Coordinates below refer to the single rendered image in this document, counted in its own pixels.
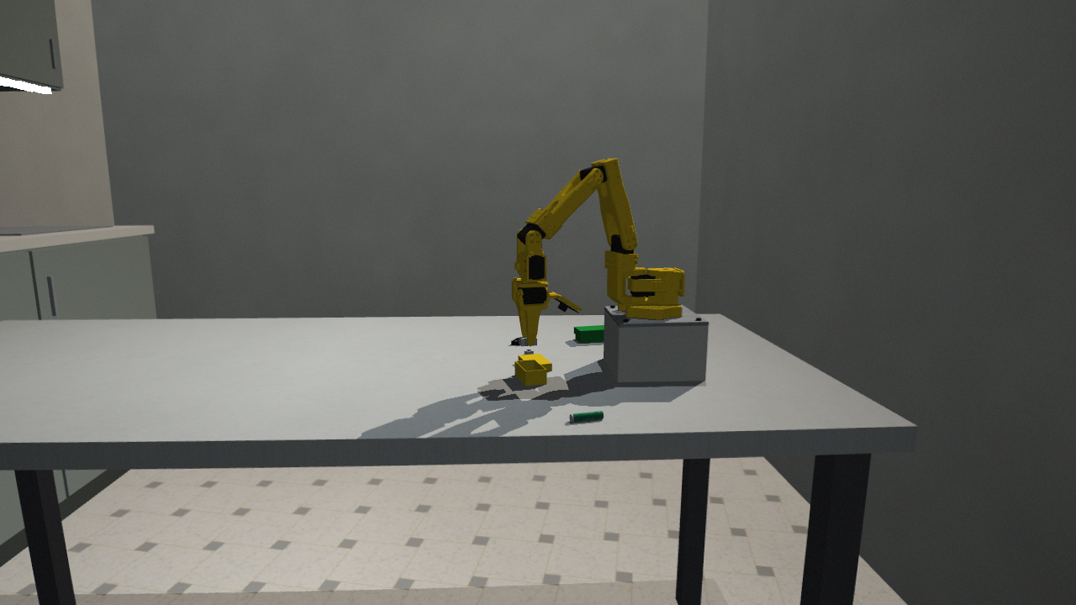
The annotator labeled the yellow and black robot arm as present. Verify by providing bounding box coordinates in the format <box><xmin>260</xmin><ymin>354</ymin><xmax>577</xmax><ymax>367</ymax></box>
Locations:
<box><xmin>514</xmin><ymin>159</ymin><xmax>682</xmax><ymax>320</ymax></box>

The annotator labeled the green aaa battery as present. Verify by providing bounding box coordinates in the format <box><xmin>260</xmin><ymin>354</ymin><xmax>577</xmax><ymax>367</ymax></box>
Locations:
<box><xmin>570</xmin><ymin>411</ymin><xmax>604</xmax><ymax>422</ymax></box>

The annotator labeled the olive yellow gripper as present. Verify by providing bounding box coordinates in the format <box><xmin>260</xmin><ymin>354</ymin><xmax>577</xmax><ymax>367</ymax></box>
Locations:
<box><xmin>512</xmin><ymin>278</ymin><xmax>582</xmax><ymax>346</ymax></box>

